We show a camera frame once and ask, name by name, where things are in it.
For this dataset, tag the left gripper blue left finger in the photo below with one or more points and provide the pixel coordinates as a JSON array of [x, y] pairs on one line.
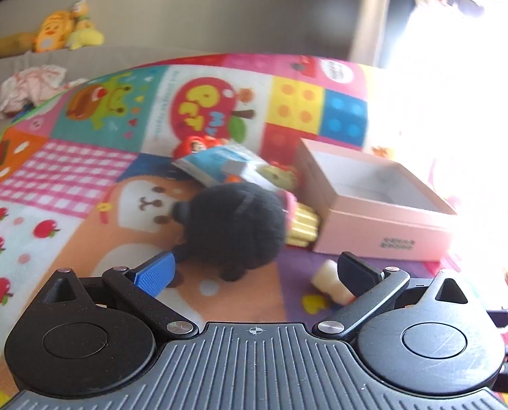
[[136, 290]]

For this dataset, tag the yellow long pillow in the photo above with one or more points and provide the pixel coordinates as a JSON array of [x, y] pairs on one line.
[[16, 44]]

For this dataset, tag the hello kitty camera toy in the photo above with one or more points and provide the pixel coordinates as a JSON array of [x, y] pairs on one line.
[[282, 176]]

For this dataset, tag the black plush toy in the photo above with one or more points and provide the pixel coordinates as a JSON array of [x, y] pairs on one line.
[[236, 227]]

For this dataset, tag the white pink crumpled cloth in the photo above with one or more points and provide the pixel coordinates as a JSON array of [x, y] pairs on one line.
[[33, 87]]

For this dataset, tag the pink yellow cupcake toy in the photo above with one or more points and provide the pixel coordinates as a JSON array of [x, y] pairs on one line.
[[302, 223]]

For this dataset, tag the colourful cartoon play mat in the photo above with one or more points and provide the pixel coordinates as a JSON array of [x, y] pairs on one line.
[[87, 184]]

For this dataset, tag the red hooded doll keychain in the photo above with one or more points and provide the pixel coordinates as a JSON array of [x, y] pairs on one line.
[[195, 144]]

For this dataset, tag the small wooden doll figure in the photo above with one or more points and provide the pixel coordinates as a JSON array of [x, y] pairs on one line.
[[326, 280]]

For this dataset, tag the orange plastic toy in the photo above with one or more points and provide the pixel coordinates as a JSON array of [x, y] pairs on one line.
[[233, 179]]

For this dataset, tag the pink cardboard box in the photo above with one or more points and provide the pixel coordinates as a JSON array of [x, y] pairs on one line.
[[371, 206]]

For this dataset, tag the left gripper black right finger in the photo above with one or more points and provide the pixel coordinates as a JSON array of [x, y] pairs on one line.
[[376, 291]]

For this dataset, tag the blue wet wipes packet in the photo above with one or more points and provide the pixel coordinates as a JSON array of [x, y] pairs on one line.
[[206, 166]]

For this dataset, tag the yellow dog plush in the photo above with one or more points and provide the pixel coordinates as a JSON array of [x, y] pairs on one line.
[[84, 32]]

